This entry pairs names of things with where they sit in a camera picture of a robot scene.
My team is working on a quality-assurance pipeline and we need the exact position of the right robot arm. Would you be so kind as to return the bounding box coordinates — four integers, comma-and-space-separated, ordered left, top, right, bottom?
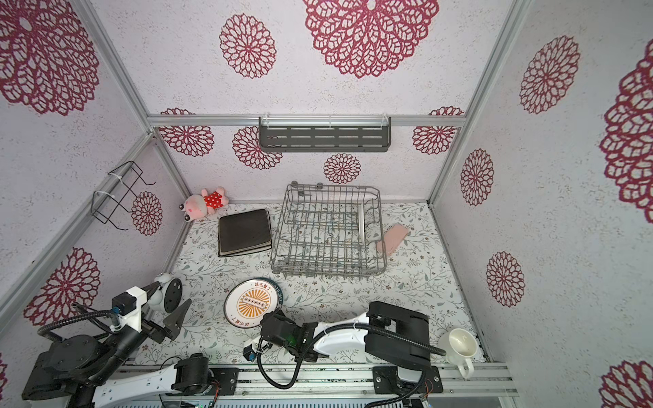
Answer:
243, 301, 447, 399

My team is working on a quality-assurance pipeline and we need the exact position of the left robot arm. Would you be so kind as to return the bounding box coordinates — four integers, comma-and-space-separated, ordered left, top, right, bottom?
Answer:
21, 275, 214, 407

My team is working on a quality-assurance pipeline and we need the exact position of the white round alarm clock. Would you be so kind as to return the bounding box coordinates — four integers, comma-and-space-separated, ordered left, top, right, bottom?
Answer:
147, 274, 183, 314

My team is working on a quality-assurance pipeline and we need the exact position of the pink pig plush toy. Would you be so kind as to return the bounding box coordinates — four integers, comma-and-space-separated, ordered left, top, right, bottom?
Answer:
180, 187, 230, 223

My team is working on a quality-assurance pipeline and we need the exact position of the pink sponge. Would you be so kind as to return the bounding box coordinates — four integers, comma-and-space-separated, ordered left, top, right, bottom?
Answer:
377, 224, 410, 255

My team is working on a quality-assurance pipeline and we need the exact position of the white ceramic mug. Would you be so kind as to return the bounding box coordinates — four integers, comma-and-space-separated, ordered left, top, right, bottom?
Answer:
438, 327, 479, 380

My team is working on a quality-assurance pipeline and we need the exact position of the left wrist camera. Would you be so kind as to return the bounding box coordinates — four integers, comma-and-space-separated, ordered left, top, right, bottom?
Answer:
110, 287, 148, 333

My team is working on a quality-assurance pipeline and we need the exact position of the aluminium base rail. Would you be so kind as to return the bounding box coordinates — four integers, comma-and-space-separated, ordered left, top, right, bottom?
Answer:
91, 363, 521, 404

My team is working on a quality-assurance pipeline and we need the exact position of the black wire wall basket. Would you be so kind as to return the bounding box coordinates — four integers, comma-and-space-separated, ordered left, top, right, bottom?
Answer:
89, 161, 155, 231

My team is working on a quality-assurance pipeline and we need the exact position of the grey wire dish rack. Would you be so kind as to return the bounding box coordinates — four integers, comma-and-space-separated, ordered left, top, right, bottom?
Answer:
270, 181, 388, 279

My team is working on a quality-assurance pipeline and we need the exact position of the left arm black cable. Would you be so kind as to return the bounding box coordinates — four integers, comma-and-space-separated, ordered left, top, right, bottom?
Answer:
36, 308, 123, 343

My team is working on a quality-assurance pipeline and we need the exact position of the grey wall shelf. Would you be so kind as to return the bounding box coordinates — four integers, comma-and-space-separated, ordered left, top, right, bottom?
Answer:
258, 117, 391, 153

